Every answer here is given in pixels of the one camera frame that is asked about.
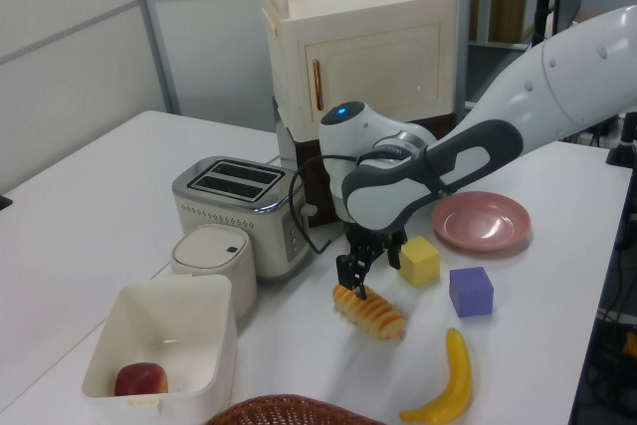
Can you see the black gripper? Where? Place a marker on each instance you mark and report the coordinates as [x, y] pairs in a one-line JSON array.
[[370, 241]]

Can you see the orange striped spiral bread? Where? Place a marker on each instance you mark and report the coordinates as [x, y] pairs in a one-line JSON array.
[[375, 315]]

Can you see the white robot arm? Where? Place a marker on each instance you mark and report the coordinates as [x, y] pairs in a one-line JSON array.
[[547, 96]]

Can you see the brown wicker basket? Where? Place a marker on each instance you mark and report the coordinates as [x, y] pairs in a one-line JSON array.
[[288, 412]]

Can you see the yellow cube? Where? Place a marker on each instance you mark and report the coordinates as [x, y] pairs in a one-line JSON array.
[[422, 263]]

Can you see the purple cube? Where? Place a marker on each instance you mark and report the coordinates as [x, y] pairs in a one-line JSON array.
[[470, 293]]

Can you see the brown drawer box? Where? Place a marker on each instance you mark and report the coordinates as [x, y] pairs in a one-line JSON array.
[[311, 181]]

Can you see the pink plate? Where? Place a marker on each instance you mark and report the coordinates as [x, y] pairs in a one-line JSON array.
[[480, 221]]

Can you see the yellow banana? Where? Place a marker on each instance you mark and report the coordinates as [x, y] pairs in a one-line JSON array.
[[458, 375]]

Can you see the cream and chrome toaster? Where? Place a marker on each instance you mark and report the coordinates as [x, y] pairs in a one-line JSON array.
[[224, 216]]

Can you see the small cream lidded bin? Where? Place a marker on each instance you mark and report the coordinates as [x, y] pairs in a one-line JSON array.
[[209, 253]]

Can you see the white square plastic container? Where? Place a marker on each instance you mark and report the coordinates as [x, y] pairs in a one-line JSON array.
[[149, 315]]

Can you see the red apple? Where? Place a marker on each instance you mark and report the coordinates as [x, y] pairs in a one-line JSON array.
[[142, 379]]

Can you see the small black edge object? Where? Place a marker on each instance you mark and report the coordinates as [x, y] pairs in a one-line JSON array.
[[4, 202]]

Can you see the black clamp post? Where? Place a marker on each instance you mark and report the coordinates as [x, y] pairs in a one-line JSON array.
[[628, 141]]

